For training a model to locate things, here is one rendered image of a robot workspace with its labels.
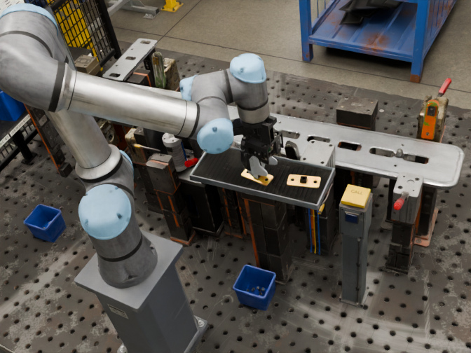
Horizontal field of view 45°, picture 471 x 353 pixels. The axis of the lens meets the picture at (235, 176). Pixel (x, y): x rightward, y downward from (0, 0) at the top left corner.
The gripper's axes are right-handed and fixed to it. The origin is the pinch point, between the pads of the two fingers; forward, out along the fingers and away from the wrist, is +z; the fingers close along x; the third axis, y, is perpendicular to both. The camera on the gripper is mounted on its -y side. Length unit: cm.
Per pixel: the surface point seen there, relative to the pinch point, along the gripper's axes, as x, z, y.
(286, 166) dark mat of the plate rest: 6.9, 2.1, 4.8
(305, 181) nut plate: 3.6, 0.9, 12.7
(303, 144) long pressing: 31.0, 18.1, -5.1
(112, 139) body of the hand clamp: 6, 21, -69
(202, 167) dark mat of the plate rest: -4.2, 2.1, -15.4
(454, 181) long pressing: 37, 18, 41
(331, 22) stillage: 223, 102, -101
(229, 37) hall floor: 199, 118, -174
